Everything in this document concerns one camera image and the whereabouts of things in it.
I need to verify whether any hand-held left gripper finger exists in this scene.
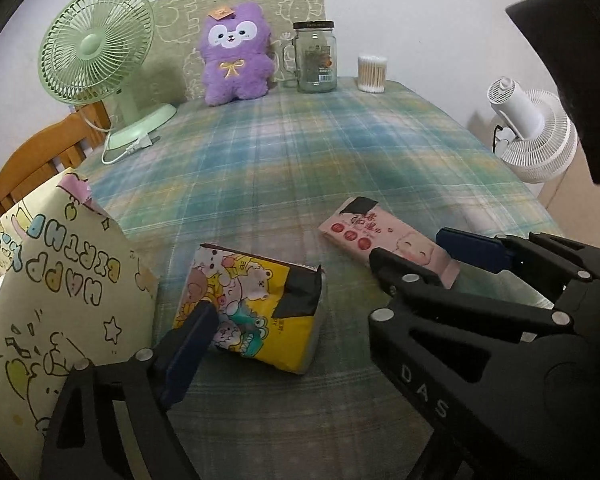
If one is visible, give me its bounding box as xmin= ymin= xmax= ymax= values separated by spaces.
xmin=39 ymin=301 xmax=220 ymax=480

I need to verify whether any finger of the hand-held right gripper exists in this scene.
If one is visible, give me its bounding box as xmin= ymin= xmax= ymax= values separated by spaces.
xmin=436 ymin=227 xmax=600 ymax=306
xmin=369 ymin=247 xmax=576 ymax=480

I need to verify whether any yellow cartoon tissue packet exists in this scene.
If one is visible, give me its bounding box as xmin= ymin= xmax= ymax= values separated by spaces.
xmin=172 ymin=243 xmax=328 ymax=375

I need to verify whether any pink tissue packet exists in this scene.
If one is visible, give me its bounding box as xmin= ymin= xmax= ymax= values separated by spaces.
xmin=318 ymin=196 xmax=462 ymax=289

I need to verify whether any yellow cartoon gift bag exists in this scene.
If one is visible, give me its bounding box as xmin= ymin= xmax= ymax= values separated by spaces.
xmin=0 ymin=172 xmax=160 ymax=441

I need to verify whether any beige wooden door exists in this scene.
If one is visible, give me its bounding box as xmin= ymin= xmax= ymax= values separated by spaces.
xmin=537 ymin=157 xmax=600 ymax=251

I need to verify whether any white standing fan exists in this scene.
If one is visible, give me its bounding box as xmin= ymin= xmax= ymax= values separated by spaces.
xmin=486 ymin=76 xmax=579 ymax=184

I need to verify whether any cotton swab container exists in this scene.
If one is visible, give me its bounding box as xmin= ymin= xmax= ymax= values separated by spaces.
xmin=357 ymin=55 xmax=387 ymax=94

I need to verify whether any glass jar mug with lid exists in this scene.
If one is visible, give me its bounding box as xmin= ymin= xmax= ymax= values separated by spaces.
xmin=279 ymin=21 xmax=337 ymax=94

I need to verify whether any purple plush toy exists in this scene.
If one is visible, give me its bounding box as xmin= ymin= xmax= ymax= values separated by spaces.
xmin=198 ymin=1 xmax=276 ymax=107

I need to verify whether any green desk fan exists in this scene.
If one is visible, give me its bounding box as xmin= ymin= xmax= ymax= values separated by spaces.
xmin=39 ymin=0 xmax=178 ymax=152

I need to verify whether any green patterned cushion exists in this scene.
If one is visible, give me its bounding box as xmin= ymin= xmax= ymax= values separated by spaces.
xmin=150 ymin=0 xmax=331 ymax=101

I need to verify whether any green fan power cord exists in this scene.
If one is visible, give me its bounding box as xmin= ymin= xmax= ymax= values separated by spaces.
xmin=101 ymin=105 xmax=161 ymax=165

